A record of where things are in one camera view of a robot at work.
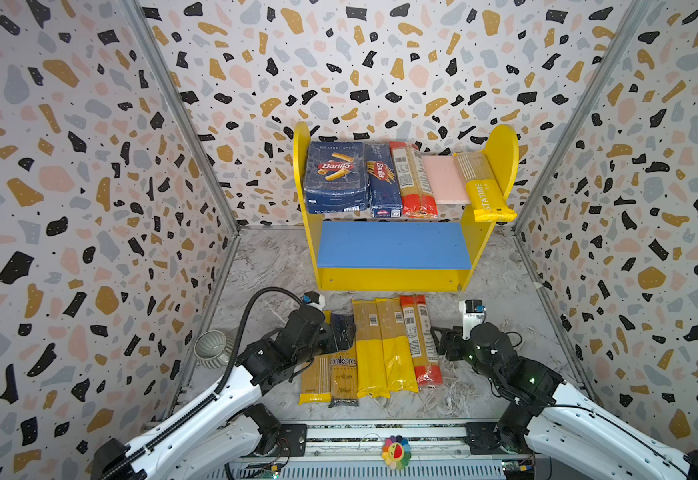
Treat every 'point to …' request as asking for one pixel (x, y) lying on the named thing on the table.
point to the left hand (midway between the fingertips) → (345, 326)
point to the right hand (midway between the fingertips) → (437, 325)
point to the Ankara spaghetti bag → (344, 379)
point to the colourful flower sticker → (396, 452)
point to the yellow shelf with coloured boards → (353, 252)
